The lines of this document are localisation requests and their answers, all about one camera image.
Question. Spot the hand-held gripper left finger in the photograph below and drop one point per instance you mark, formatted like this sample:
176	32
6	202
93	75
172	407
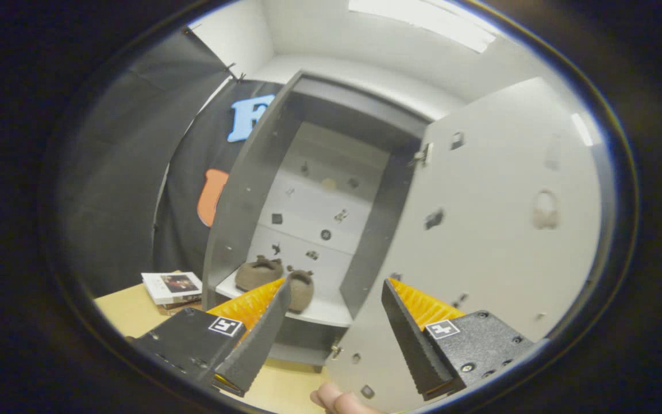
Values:
262	339

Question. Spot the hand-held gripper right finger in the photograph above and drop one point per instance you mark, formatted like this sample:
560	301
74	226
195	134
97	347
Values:
414	345

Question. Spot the brown fuzzy shoe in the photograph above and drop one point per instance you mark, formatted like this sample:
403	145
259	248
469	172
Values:
303	293
259	275

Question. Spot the beige shoe cabinet door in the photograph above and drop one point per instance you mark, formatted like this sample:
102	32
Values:
492	259

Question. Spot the grey shoe cabinet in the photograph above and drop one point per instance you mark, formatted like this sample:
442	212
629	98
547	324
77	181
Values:
239	218

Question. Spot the white book with picture cover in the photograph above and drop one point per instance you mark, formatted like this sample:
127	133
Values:
170	287

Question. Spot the black backdrop cloth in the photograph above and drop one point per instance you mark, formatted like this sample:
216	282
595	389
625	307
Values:
118	190

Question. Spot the large ceiling light panel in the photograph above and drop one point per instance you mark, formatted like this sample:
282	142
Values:
423	20

